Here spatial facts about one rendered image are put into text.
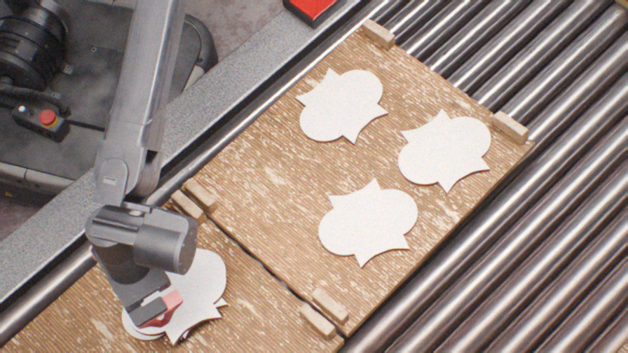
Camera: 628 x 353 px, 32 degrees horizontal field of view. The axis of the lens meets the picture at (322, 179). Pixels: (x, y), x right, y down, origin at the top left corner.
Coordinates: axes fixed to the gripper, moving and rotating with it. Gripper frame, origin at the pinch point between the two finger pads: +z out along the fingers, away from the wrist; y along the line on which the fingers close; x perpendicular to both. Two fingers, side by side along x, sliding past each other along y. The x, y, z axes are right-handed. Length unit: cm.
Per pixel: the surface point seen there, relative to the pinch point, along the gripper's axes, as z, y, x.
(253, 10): 101, 114, -67
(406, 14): 10, 25, -60
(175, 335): 6.0, -4.5, -0.6
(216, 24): 101, 116, -57
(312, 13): 9, 34, -47
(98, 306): 9.2, 7.4, 6.4
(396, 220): 8.4, -6.4, -35.8
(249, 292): 9.3, -3.3, -12.7
